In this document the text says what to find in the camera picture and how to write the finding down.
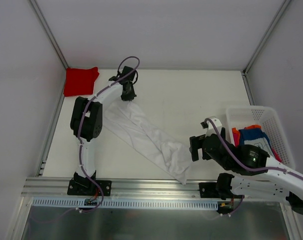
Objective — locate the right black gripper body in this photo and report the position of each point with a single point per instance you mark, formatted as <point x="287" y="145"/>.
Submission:
<point x="196" y="147"/>

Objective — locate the red folded t-shirt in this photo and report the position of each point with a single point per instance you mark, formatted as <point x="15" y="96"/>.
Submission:
<point x="80" y="81"/>

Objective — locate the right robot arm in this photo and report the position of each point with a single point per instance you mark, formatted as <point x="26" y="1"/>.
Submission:
<point x="249" y="171"/>

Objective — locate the aluminium mounting rail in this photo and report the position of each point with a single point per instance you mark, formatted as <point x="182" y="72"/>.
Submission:
<point x="120" y="188"/>

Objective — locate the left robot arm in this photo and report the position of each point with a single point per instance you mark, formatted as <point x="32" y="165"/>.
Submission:
<point x="87" y="124"/>

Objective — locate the white slotted cable duct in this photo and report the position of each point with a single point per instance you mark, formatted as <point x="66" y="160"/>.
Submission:
<point x="66" y="202"/>

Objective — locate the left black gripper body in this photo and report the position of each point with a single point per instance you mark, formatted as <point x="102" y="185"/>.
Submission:
<point x="128" y="93"/>

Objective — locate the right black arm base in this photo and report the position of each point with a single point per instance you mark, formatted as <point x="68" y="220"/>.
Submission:
<point x="212" y="190"/>

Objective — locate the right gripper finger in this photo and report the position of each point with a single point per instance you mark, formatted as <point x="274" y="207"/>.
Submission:
<point x="195" y="156"/>
<point x="196" y="142"/>

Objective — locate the white t-shirt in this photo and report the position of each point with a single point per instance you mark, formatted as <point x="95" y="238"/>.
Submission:
<point x="129" y="123"/>

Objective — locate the blue printed t-shirt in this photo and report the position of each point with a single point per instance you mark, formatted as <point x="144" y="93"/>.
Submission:
<point x="252" y="132"/>

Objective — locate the white plastic laundry basket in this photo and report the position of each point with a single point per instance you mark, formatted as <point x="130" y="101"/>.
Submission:
<point x="240" y="117"/>

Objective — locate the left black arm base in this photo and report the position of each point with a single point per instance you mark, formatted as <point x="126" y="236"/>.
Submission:
<point x="102" y="187"/>

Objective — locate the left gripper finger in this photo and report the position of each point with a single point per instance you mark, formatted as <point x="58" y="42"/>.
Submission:
<point x="131" y="96"/>
<point x="125" y="96"/>

